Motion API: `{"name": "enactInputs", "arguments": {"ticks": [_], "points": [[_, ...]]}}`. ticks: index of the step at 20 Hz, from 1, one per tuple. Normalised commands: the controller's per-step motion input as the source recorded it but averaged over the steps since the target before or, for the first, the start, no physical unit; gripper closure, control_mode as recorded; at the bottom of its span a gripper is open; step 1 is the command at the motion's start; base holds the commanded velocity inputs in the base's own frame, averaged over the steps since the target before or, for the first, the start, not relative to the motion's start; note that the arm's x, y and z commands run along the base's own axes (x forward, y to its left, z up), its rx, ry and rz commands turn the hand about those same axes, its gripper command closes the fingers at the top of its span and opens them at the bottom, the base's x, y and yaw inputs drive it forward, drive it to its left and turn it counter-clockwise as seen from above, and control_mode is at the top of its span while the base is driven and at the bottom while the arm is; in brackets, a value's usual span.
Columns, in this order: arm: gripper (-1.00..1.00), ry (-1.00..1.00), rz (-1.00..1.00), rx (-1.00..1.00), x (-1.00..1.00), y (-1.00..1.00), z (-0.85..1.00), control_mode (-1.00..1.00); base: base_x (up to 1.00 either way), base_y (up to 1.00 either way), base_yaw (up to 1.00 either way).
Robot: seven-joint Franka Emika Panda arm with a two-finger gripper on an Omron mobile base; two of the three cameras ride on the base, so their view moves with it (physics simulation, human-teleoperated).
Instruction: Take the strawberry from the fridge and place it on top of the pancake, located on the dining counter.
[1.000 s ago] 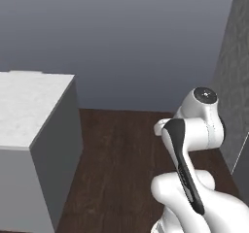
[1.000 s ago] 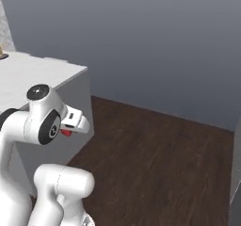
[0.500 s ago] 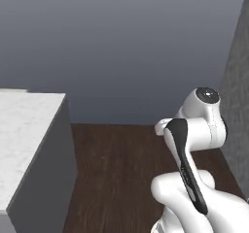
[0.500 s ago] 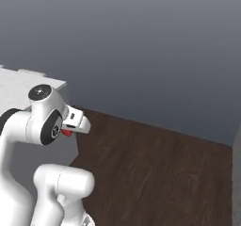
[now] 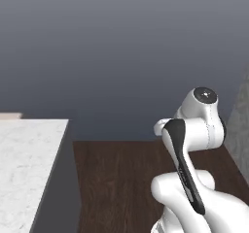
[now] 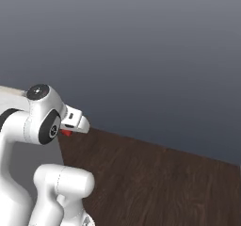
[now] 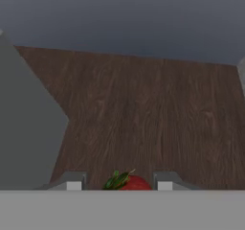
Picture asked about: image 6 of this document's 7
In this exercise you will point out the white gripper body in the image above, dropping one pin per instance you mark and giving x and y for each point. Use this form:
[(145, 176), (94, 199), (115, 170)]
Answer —
[(83, 125)]

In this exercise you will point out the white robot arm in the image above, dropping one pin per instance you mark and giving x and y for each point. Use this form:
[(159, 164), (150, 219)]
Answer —
[(19, 132)]

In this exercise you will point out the red strawberry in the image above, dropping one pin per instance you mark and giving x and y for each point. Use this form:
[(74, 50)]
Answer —
[(66, 132)]

